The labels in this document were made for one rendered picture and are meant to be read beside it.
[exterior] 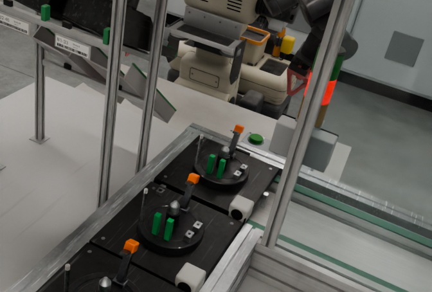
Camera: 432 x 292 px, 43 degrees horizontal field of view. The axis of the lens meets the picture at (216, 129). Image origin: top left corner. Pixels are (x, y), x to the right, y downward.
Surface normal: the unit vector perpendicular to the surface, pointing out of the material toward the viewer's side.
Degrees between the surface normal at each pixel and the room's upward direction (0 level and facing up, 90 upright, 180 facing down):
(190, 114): 0
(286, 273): 90
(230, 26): 90
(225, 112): 0
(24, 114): 0
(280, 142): 90
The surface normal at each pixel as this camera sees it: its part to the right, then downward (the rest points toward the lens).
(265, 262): -0.42, 0.42
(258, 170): 0.18, -0.83
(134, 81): 0.80, 0.43
